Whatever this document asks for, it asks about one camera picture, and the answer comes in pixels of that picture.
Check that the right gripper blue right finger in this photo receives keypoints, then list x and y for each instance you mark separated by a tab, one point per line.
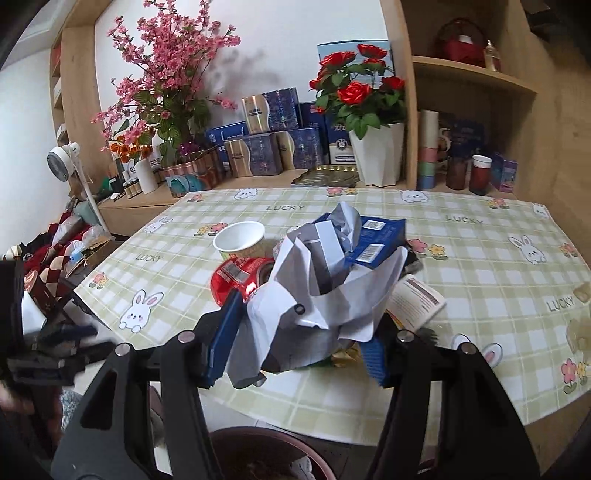
374	354

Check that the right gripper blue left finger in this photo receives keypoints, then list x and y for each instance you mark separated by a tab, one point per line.
216	332

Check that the white grey paper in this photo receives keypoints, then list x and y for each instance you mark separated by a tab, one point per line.
310	307

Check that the brown plastic trash bin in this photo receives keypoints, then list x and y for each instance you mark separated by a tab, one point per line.
264	453

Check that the red crushed can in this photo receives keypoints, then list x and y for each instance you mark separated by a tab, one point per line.
244	275

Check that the white snack pouch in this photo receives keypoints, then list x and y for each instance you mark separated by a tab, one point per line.
413	304

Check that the white paper cup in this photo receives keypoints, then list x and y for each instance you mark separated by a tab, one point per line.
241	240

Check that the blue cardboard box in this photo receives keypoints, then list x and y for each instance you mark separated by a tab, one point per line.
356	239

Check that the green plaid bunny tablecloth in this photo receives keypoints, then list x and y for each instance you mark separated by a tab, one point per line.
512	280

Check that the dark blue gift box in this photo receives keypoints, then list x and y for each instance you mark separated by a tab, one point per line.
273	111
254	155
300	149

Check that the white vase orange flowers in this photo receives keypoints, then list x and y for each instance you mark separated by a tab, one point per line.
134	164

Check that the white desk fan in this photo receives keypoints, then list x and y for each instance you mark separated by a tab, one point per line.
63	162

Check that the red cup white lid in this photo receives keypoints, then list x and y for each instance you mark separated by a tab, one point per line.
480	174

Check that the stacked pastel cups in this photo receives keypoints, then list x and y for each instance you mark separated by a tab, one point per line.
428	149

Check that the pink blossom flower arrangement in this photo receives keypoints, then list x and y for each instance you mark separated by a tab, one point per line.
164	106

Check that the red rose white pot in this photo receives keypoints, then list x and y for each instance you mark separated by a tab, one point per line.
357	88

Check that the red teapot on shelf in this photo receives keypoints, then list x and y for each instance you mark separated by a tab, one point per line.
461	40

